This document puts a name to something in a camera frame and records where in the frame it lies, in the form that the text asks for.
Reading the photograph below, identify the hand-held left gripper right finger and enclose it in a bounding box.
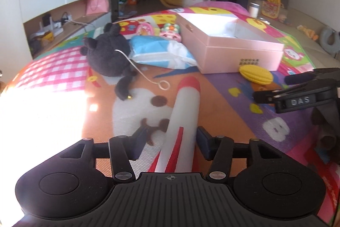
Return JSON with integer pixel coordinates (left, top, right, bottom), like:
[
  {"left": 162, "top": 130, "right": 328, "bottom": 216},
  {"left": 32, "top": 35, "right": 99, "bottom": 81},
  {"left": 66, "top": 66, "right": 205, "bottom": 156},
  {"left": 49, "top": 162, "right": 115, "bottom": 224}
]
[{"left": 196, "top": 127, "right": 282, "bottom": 181}]

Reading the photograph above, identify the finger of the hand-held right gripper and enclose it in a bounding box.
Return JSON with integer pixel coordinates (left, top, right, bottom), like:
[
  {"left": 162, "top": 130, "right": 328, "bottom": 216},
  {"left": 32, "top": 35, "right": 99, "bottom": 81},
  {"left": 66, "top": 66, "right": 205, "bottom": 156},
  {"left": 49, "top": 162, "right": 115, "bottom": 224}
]
[
  {"left": 252, "top": 88, "right": 293, "bottom": 104},
  {"left": 284, "top": 67, "right": 340, "bottom": 86}
]

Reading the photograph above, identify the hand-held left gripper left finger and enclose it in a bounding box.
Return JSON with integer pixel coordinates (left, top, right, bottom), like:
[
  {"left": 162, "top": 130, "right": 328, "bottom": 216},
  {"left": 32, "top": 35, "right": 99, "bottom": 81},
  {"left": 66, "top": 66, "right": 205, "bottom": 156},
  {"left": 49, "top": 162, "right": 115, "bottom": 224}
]
[{"left": 60, "top": 126, "right": 150, "bottom": 183}]

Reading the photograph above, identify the yellow ridged toy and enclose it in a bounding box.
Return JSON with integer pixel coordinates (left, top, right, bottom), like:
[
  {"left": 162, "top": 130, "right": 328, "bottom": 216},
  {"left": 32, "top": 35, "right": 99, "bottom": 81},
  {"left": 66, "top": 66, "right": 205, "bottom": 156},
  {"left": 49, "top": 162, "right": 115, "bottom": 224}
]
[{"left": 238, "top": 64, "right": 274, "bottom": 84}]

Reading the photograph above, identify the white and red foam rocket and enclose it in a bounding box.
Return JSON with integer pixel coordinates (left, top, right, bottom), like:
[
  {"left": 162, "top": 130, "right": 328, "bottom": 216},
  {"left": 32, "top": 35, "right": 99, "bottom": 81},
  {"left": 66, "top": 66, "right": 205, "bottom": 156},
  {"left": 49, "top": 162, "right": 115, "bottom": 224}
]
[{"left": 147, "top": 76, "right": 201, "bottom": 173}]

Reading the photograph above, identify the pink cardboard box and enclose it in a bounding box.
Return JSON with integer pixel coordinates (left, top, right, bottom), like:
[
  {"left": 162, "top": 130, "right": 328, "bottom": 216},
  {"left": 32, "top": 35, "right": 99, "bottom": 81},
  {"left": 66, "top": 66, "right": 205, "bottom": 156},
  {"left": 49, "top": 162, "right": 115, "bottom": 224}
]
[{"left": 175, "top": 12, "right": 285, "bottom": 75}]

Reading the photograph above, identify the blue and white tissue pack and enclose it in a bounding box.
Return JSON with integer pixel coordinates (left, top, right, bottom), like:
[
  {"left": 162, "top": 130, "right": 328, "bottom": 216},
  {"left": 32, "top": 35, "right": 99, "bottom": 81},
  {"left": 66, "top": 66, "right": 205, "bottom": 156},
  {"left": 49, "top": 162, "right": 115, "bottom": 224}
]
[{"left": 129, "top": 36, "right": 198, "bottom": 69}]

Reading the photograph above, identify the black plush toy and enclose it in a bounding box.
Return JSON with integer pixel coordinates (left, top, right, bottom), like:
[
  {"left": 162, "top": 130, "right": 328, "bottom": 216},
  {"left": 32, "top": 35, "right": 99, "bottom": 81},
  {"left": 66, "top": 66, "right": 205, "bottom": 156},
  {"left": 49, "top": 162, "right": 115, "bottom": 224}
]
[{"left": 81, "top": 23, "right": 170, "bottom": 101}]

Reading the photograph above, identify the pink round toy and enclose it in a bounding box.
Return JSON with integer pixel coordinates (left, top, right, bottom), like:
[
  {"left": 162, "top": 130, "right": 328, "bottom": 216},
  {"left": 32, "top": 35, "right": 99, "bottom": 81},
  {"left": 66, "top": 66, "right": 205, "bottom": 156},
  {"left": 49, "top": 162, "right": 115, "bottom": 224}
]
[{"left": 135, "top": 22, "right": 156, "bottom": 36}]

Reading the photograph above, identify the colourful doll figure toy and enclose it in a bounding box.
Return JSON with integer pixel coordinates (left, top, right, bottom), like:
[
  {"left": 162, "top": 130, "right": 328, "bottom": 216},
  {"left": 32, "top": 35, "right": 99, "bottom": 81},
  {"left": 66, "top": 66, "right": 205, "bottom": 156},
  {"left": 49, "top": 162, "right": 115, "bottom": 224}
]
[{"left": 159, "top": 23, "right": 183, "bottom": 42}]

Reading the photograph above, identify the person's right hand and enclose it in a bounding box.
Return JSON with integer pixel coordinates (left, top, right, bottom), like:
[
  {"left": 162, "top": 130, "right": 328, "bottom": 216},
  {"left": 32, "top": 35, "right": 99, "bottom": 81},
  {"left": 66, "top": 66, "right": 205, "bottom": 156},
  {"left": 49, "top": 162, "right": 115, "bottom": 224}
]
[{"left": 311, "top": 107, "right": 340, "bottom": 159}]

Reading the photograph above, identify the beige sofa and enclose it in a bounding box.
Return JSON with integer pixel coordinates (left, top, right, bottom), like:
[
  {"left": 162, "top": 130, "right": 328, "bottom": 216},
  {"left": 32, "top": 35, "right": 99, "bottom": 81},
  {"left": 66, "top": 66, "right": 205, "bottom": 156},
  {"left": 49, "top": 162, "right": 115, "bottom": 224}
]
[{"left": 276, "top": 7, "right": 340, "bottom": 72}]

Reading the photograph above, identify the colourful printed play mat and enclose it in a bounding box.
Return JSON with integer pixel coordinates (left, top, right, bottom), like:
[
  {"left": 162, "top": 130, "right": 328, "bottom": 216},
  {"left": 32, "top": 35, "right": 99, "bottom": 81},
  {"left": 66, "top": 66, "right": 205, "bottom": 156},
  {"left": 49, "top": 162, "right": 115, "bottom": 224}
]
[{"left": 0, "top": 1, "right": 340, "bottom": 227}]

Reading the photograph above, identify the orange soft toy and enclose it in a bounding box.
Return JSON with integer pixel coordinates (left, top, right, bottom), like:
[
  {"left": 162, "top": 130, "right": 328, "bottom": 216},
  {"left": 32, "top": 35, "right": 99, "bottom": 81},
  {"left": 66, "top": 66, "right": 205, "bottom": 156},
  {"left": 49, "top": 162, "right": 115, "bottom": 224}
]
[{"left": 297, "top": 24, "right": 319, "bottom": 41}]

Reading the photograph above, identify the grey neck pillow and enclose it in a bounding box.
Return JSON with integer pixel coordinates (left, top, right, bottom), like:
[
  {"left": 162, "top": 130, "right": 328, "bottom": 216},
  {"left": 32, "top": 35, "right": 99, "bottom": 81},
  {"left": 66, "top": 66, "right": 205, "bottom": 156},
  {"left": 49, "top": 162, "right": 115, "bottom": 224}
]
[{"left": 319, "top": 27, "right": 340, "bottom": 53}]

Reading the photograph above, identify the yellow printed bag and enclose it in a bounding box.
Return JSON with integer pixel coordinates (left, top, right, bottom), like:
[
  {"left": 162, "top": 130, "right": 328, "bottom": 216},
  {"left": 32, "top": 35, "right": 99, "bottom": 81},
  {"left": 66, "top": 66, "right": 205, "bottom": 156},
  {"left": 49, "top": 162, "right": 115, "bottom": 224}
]
[{"left": 261, "top": 0, "right": 282, "bottom": 19}]

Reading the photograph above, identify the white jar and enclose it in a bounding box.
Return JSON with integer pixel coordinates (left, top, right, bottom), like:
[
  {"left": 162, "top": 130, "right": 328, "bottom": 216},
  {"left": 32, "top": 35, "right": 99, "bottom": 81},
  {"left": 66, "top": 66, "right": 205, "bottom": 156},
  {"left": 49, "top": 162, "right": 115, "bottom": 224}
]
[{"left": 248, "top": 0, "right": 262, "bottom": 18}]

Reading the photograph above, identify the yellow shelf toy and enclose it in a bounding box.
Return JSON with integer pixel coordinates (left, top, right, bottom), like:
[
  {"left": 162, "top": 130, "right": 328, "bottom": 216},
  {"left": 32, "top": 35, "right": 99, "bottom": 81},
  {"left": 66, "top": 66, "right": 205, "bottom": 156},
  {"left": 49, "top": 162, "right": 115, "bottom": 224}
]
[{"left": 39, "top": 31, "right": 55, "bottom": 44}]

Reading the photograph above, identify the pink gift bag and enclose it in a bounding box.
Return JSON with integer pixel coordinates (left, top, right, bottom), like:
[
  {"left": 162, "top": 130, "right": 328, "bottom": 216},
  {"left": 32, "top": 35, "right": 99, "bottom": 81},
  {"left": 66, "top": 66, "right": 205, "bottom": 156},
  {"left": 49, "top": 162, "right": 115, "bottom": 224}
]
[{"left": 85, "top": 0, "right": 110, "bottom": 15}]

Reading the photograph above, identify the white router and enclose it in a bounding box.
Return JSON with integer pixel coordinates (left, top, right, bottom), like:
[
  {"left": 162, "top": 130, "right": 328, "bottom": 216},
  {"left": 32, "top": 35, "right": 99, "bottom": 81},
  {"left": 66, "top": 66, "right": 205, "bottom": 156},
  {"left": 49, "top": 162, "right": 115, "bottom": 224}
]
[{"left": 41, "top": 14, "right": 65, "bottom": 34}]

